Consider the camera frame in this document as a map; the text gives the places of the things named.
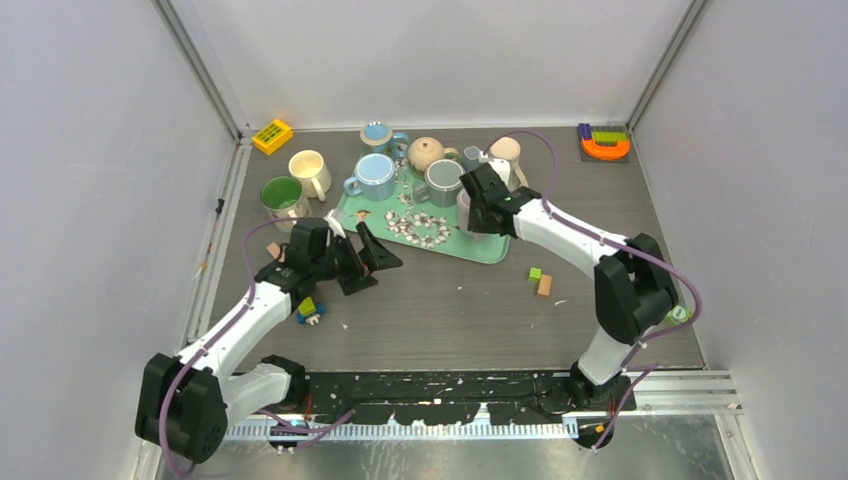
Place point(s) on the wooden block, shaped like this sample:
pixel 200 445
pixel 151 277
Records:
pixel 544 286

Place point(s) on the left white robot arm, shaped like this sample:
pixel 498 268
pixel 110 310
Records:
pixel 188 400

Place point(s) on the blue mug behind tray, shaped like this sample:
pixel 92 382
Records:
pixel 378 137

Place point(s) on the green cube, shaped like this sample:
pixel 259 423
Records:
pixel 534 274

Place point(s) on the grey mug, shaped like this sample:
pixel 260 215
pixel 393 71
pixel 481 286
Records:
pixel 441 184

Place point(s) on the cream plain mug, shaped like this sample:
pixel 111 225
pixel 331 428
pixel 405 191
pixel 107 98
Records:
pixel 310 169

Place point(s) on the small tan block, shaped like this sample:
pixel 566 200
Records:
pixel 274 250

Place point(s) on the small blue-grey cup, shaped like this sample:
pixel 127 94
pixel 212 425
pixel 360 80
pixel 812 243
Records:
pixel 470 158

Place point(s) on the cream floral mug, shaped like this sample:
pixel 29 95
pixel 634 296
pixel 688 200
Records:
pixel 285 197

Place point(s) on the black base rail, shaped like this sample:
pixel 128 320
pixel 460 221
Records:
pixel 518 397

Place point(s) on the toy brick car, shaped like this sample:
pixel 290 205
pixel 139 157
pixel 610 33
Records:
pixel 309 312

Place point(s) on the lilac mug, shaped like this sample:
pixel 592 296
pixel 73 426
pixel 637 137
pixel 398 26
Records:
pixel 462 214

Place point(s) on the yellow toy block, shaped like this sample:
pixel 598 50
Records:
pixel 272 137

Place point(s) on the tall floral mug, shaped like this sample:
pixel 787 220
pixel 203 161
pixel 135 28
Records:
pixel 509 149

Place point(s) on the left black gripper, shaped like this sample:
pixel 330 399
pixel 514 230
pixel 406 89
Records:
pixel 351 284

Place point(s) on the green floral tray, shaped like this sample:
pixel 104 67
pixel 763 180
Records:
pixel 400 219

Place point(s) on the beige teapot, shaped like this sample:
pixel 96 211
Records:
pixel 424 151

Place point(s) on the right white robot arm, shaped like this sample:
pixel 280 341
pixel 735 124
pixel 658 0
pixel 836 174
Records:
pixel 633 289

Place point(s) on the orange and green toy stack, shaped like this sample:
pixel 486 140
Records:
pixel 605 143

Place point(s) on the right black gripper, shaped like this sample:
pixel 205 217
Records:
pixel 474 222

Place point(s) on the light blue mug on tray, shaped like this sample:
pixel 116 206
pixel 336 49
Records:
pixel 373 178

